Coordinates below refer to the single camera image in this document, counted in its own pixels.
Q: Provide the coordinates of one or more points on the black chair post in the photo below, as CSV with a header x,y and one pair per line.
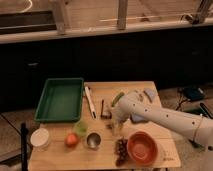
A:
x,y
24,157

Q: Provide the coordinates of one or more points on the purple grape bunch toy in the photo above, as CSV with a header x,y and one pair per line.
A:
x,y
121,151

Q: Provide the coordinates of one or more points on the orange bowl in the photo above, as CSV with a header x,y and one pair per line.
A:
x,y
142,148

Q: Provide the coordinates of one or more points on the green bin with items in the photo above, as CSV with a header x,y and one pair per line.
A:
x,y
199,111

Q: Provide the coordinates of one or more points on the green pepper toy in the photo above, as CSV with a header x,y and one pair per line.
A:
x,y
116,99

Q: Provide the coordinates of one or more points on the blue sponge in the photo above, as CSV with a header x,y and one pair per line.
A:
x,y
137,119

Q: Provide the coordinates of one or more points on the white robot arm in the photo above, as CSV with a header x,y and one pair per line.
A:
x,y
196,128

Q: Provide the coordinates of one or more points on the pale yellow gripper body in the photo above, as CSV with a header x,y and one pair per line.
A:
x,y
117,128

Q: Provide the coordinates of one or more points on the grey blue wedge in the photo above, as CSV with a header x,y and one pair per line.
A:
x,y
151,94

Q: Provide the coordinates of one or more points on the green plastic tray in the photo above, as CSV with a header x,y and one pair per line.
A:
x,y
60,101

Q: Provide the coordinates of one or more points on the orange tomato toy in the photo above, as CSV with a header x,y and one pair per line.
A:
x,y
71,140

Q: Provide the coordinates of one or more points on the small steel cup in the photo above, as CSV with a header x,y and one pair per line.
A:
x,y
93,140

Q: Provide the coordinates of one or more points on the dark blue floor device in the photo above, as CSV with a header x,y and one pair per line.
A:
x,y
193,93

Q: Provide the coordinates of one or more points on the white lidded container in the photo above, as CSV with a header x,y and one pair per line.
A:
x,y
40,138

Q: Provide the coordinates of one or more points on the green plastic cup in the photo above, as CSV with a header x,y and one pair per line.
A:
x,y
80,128

